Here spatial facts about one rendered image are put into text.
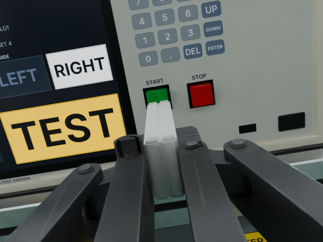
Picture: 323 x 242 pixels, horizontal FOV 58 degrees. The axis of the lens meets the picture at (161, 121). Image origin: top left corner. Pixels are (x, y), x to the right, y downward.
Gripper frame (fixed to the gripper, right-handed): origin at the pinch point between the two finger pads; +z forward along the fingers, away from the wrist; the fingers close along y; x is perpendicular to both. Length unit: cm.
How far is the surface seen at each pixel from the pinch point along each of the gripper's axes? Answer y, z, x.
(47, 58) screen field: -8.6, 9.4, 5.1
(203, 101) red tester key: 3.7, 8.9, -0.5
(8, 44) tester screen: -11.4, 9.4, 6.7
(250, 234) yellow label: 5.7, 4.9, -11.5
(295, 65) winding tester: 11.8, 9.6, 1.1
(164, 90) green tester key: 0.5, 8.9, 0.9
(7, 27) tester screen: -11.0, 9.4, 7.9
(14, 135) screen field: -13.3, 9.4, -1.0
